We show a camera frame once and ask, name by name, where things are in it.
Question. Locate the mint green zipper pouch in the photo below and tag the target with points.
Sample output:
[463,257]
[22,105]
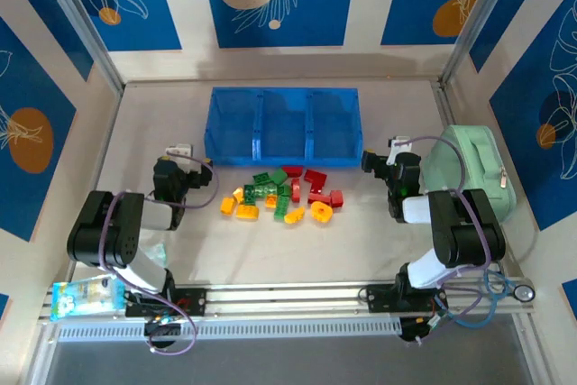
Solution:
[478,164]

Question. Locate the red curved lego brick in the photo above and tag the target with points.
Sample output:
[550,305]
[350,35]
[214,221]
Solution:
[293,171]

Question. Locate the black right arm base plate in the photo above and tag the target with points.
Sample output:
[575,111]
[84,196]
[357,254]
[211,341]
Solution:
[381,299]

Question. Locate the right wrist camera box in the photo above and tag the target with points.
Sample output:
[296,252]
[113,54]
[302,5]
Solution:
[399,143]

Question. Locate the yellow curved lego brick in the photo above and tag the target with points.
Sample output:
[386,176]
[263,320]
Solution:
[295,215]

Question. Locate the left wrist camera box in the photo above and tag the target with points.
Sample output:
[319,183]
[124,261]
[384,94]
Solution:
[179,149]

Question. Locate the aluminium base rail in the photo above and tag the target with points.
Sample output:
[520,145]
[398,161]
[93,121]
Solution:
[288,299]

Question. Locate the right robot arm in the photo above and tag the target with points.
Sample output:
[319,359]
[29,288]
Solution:
[469,231]

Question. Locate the yellow round lego brick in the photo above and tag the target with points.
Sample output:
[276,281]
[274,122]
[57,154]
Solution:
[322,211]

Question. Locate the blue snack packet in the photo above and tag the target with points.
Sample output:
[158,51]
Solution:
[85,297]

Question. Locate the aluminium frame post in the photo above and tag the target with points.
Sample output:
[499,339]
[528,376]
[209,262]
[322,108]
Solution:
[478,20]
[85,29]

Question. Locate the blue three-compartment bin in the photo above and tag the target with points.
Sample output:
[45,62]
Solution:
[284,128]

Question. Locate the green sloped lego brick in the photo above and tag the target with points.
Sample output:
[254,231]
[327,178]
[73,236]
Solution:
[284,189]

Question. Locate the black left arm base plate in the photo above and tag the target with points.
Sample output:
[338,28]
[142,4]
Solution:
[194,301]

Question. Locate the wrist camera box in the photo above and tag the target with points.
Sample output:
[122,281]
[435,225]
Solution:
[399,143]
[179,149]

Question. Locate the round silver disc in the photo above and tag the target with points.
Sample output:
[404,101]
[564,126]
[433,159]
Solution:
[524,293]

